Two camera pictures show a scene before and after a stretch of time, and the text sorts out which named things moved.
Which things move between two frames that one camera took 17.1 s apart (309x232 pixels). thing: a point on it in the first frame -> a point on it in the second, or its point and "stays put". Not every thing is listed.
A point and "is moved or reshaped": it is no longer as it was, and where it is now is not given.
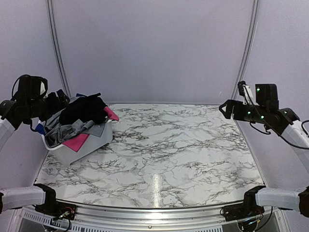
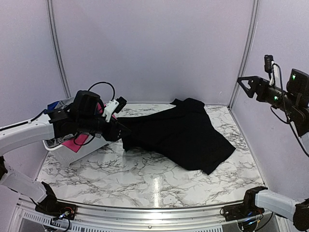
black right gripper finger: [229, 103] -> [254, 79]
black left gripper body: [50, 108] -> [109, 135]
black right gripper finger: [227, 114] -> [250, 92]
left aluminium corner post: [58, 48] stays put
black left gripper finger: [64, 103] -> [124, 131]
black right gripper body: [242, 115] -> [265, 96]
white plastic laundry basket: [91, 144] stays put
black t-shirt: [91, 108] is moved or reshaped
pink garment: [76, 143] stays put
